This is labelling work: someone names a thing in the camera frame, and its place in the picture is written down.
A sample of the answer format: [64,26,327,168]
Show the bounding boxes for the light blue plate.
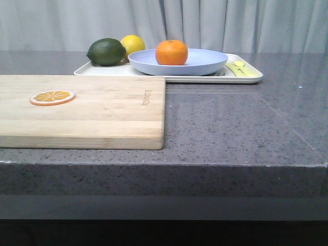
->
[129,49,228,76]

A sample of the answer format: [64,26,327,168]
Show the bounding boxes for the orange fruit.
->
[155,39,188,66]

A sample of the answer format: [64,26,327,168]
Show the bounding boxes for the cream white tray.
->
[74,54,263,84]

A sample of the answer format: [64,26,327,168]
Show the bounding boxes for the wooden cutting board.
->
[1,75,166,150]

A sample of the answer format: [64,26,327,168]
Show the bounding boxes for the yellow lemon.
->
[120,35,145,60]

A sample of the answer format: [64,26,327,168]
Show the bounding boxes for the yellow plastic fork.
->
[225,63,245,77]

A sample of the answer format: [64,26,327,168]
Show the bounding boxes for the dark green lime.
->
[87,38,126,66]

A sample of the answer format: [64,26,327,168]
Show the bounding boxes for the yellow plastic spoon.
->
[232,60,257,77]

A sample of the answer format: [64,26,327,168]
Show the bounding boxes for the orange slice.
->
[29,90,75,106]

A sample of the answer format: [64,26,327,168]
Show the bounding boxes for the grey curtain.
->
[1,1,327,53]

